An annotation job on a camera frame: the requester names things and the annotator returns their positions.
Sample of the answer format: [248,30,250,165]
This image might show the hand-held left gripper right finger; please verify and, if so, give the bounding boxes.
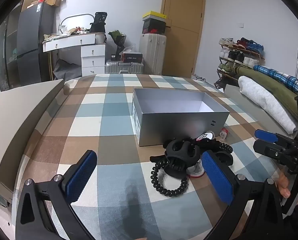
[201,150,285,240]

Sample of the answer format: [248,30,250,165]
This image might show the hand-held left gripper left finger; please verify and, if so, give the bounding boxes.
[15,150,98,240]

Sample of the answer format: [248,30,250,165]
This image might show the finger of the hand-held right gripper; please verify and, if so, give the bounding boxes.
[255,129,293,147]
[253,139,290,164]

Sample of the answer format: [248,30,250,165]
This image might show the curved black hair clip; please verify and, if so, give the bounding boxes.
[214,151,234,167]

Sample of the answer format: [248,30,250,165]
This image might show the black spiral hair tie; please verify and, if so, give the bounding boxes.
[150,155,189,197]
[200,138,234,153]

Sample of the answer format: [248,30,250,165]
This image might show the round black claw clip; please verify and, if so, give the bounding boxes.
[164,138,203,178]

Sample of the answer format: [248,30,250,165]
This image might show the grey cardboard box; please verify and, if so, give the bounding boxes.
[132,88,230,147]

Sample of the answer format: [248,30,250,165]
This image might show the person's right hand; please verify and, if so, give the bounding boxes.
[276,171,298,200]

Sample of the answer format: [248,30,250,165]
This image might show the white red packet in box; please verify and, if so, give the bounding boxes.
[186,161,206,178]

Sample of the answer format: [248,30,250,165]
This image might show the white folded blanket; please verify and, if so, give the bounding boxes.
[238,76,298,134]

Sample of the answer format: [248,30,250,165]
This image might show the olive folded blanket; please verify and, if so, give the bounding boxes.
[235,66,298,117]

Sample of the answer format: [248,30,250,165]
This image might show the checkered blanket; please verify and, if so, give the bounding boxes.
[12,74,298,240]

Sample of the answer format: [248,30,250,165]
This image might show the blue plaid blanket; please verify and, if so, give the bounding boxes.
[253,65,298,95]

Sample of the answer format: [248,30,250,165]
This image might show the wooden shoe rack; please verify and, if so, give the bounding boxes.
[214,37,265,90]

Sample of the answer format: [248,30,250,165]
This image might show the row of assorted shoes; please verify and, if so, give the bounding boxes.
[218,37,265,72]

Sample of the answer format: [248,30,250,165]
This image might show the grey cloth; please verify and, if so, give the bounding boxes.
[52,59,82,80]

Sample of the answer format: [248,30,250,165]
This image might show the silver suitcase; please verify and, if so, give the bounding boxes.
[105,60,144,75]

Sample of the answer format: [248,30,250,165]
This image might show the wooden door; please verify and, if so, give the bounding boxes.
[161,0,206,78]

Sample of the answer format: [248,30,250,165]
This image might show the white vanity desk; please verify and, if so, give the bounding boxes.
[42,34,107,77]

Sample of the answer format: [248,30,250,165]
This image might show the black box with red stripe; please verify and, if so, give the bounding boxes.
[121,52,143,63]

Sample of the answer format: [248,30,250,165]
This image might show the white suitcase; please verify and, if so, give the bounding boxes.
[139,33,167,75]

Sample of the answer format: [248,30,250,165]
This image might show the white ribbed bin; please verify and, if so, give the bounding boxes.
[95,32,107,44]

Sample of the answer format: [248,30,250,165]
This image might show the glass door cabinet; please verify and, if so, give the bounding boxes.
[0,1,23,92]

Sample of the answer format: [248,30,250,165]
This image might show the dark wrapped bouquet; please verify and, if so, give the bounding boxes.
[108,30,127,55]

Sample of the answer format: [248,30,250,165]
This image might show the dark grey fridge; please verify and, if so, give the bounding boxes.
[16,2,55,83]

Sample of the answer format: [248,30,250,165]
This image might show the desk clutter pile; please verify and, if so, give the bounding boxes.
[43,26,92,42]

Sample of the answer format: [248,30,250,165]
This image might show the black red shoebox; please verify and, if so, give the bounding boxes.
[142,26,166,35]

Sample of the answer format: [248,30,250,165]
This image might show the oval mirror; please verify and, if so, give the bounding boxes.
[58,14,96,34]

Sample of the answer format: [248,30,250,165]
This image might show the black bag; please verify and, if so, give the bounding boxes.
[89,12,107,33]

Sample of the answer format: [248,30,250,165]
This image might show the dark grey shoebox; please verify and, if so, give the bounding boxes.
[142,19,166,29]

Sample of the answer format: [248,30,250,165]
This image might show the yellow shoebox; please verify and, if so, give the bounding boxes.
[142,11,167,21]

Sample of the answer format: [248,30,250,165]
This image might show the open cardboard box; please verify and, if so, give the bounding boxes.
[44,0,65,7]

